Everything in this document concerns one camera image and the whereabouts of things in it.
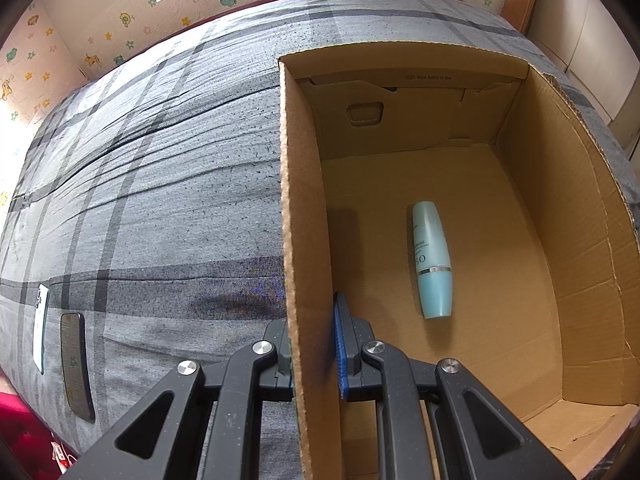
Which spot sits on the green and white phone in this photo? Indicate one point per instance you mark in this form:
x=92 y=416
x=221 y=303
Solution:
x=40 y=330

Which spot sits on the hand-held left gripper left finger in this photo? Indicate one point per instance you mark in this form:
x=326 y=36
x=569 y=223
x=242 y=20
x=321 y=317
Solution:
x=280 y=360

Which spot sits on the teal cosmetic bottle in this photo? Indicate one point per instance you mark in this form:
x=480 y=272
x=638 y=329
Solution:
x=430 y=260

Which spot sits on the cream wardrobe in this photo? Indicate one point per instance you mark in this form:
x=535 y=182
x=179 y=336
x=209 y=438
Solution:
x=590 y=35

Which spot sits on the brown cardboard box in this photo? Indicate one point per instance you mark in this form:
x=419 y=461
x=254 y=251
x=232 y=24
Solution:
x=475 y=170

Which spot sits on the white and red packaging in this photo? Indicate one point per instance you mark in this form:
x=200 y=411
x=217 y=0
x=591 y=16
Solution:
x=60 y=455

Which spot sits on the black phone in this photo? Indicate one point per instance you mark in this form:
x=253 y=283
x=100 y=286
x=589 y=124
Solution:
x=75 y=365

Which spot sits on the red cloth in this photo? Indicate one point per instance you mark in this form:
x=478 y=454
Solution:
x=20 y=420

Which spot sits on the grey plaid bed sheet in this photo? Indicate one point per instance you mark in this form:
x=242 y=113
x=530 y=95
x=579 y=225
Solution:
x=150 y=185

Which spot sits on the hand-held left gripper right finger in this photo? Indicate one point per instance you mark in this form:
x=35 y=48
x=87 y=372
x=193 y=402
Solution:
x=341 y=345

